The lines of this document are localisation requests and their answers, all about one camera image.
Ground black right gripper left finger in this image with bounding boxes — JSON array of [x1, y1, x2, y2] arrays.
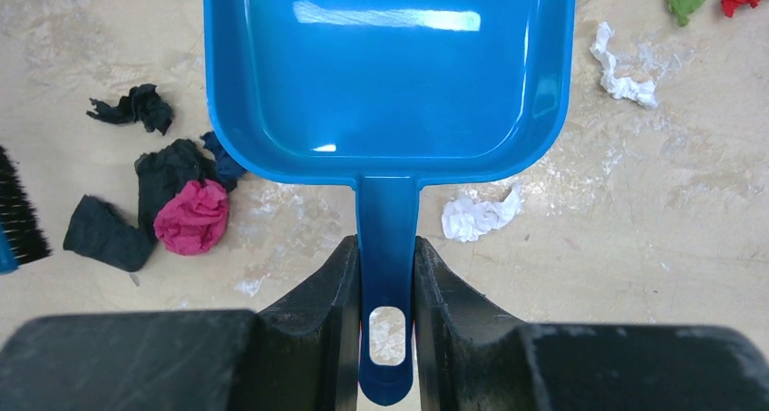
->
[[1, 236, 360, 410]]

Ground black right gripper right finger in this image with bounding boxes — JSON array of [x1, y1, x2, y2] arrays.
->
[[413, 238, 768, 410]]

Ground blue plastic dustpan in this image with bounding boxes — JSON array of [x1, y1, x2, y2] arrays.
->
[[202, 0, 578, 407]]

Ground blue hand brush black bristles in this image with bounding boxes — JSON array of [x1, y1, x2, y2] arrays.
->
[[1, 147, 53, 274]]

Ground white paper scrap right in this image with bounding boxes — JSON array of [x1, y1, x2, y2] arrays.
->
[[441, 185, 522, 243]]

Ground white paper scrap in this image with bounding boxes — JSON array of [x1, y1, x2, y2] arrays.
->
[[441, 185, 522, 243], [589, 22, 658, 110]]

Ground pink paper scrap middle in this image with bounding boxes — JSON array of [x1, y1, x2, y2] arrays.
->
[[152, 180, 229, 256]]

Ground dark blue paper scrap centre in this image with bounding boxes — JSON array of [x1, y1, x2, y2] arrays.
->
[[200, 131, 247, 191]]

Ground large black paper scrap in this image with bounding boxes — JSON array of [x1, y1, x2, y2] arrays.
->
[[63, 139, 219, 272]]

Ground small black paper scrap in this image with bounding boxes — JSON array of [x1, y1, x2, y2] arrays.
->
[[85, 83, 174, 135]]

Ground white paper scrap centre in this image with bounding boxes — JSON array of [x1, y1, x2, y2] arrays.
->
[[589, 22, 658, 110]]

